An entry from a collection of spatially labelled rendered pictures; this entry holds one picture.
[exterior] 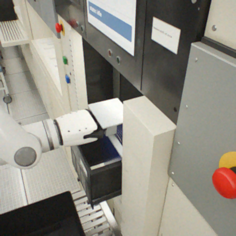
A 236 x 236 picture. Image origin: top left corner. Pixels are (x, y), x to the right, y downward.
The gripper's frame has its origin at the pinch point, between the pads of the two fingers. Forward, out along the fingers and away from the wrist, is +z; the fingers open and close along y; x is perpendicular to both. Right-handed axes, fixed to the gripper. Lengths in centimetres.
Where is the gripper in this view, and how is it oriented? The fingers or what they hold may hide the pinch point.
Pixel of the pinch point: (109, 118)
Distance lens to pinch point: 72.1
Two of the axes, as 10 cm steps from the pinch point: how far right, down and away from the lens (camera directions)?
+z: 9.0, -2.6, 3.4
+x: 0.0, -8.0, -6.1
